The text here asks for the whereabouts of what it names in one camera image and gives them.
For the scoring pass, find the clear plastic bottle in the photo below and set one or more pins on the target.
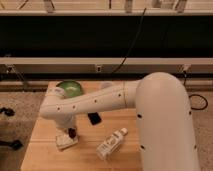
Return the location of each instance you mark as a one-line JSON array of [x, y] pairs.
[[111, 143]]

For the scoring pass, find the black clamp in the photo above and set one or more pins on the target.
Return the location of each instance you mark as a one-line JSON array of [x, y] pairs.
[[15, 145], [7, 111]]

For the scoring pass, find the black clamp lower left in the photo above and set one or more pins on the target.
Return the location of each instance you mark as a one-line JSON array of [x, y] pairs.
[[15, 145]]

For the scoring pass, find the green bowl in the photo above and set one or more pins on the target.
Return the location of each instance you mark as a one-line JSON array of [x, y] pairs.
[[71, 88]]

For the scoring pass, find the dark red pepper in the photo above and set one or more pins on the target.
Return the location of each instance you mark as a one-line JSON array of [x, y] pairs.
[[72, 133]]

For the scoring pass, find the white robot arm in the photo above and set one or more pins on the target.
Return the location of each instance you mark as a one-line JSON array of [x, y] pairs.
[[165, 122]]

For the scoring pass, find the black rectangular phone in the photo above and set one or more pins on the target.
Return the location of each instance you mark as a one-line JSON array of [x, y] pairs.
[[94, 118]]

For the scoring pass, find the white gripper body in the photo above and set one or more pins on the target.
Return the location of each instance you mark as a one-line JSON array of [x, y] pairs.
[[64, 124]]

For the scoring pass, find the black clamp upper left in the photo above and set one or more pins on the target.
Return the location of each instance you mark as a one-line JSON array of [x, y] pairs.
[[7, 111]]

